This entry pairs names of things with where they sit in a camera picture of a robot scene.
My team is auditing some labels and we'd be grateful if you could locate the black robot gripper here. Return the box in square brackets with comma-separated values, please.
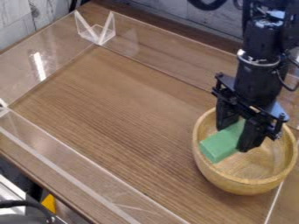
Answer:
[212, 49, 290, 152]

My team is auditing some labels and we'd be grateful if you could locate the green rectangular block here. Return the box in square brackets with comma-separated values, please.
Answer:
[199, 120, 244, 164]

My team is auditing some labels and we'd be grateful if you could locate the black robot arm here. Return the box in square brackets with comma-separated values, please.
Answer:
[212, 0, 299, 152]

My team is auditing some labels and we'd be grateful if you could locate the brown wooden bowl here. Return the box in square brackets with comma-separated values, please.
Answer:
[191, 108, 299, 195]

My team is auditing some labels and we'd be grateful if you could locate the yellow label sticker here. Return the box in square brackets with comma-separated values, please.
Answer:
[41, 193, 57, 213]

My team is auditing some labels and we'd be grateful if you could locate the clear acrylic front wall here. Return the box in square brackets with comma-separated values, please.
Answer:
[0, 105, 190, 224]

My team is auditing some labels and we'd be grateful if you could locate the clear acrylic corner bracket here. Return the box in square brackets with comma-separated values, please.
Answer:
[73, 10, 116, 46]

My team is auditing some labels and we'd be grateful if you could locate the black cable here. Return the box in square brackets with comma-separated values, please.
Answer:
[0, 200, 56, 224]

